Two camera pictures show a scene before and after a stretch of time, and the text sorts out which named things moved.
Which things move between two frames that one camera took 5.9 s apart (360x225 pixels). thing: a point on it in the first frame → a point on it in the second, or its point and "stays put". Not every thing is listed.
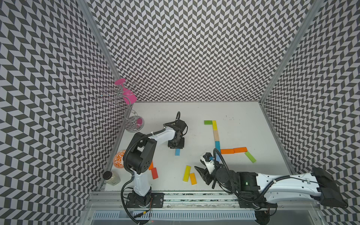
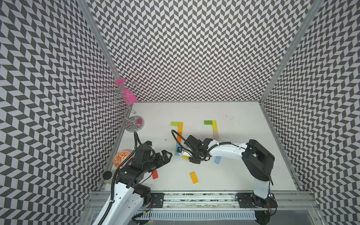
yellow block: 214,125 stays put
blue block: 177,152 stays put
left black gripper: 181,146 → 166,159
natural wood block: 216,135 stays put
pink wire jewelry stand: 123,91 stays put
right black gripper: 205,174 → 198,161
